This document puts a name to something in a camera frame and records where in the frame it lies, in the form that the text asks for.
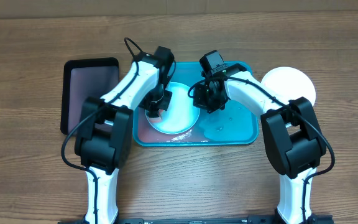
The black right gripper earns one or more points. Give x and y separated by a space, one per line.
204 103

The light blue plate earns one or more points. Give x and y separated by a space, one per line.
181 115

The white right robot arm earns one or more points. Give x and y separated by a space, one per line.
294 143

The black rectangular tray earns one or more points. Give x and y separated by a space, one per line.
83 78

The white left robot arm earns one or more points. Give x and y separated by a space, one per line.
104 133

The pink and green sponge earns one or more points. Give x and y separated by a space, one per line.
155 118

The white plate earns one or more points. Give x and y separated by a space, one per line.
291 83

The teal plastic serving tray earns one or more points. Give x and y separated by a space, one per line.
233 125

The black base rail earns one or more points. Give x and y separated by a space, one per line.
197 221

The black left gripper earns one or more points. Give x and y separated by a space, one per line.
165 106

